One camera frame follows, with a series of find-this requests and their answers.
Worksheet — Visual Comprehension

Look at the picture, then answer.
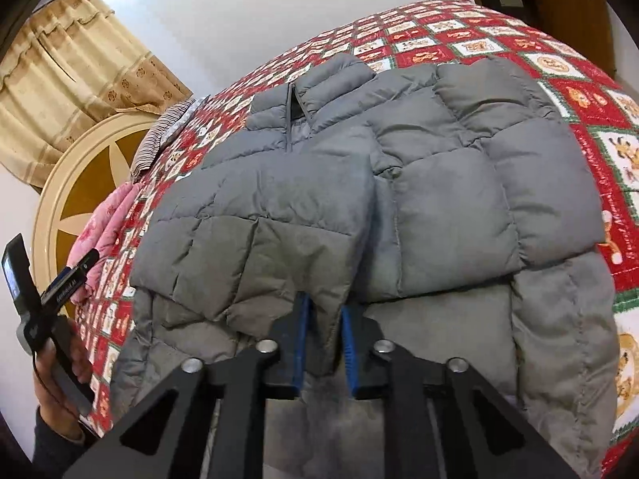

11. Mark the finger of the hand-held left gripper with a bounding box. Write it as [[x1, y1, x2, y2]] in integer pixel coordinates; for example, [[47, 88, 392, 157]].
[[70, 252, 101, 281]]

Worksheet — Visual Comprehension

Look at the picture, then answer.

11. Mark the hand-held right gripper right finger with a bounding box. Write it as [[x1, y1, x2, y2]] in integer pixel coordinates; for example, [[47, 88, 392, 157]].
[[341, 304, 582, 479]]

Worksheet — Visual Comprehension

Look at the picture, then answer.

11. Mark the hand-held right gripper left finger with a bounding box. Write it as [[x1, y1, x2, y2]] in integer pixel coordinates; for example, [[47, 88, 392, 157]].
[[62, 292, 313, 479]]

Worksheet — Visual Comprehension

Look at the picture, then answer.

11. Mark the grey puffer jacket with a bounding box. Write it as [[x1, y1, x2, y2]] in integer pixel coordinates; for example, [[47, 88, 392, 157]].
[[111, 52, 620, 479]]

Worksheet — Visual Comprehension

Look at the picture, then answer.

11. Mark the person's left forearm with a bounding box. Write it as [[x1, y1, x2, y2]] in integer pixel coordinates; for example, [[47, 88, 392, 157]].
[[31, 406, 101, 466]]

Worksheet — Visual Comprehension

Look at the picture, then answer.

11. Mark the person's left hand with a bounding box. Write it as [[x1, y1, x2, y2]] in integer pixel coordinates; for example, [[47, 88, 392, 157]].
[[32, 317, 95, 442]]

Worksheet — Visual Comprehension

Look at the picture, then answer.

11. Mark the pink quilt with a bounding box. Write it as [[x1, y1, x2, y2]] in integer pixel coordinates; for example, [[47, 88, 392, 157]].
[[67, 180, 151, 305]]

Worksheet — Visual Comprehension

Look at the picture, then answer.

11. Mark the cream and brown headboard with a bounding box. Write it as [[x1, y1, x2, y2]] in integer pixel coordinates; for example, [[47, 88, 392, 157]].
[[31, 110, 161, 320]]

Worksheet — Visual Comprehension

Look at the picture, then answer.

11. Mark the striped pillow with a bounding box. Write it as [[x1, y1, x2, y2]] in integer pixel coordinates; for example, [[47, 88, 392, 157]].
[[131, 97, 210, 178]]

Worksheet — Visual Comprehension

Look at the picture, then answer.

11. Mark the beige patterned curtain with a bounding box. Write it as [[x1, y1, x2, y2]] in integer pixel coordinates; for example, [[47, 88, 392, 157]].
[[0, 0, 194, 188]]

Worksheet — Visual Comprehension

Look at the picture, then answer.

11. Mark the red bear-printed blanket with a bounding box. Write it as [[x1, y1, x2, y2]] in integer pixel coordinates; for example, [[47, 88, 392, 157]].
[[70, 0, 639, 479]]

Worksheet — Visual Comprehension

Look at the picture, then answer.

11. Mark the brown wooden door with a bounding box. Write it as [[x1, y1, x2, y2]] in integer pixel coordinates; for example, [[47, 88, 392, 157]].
[[524, 0, 619, 79]]

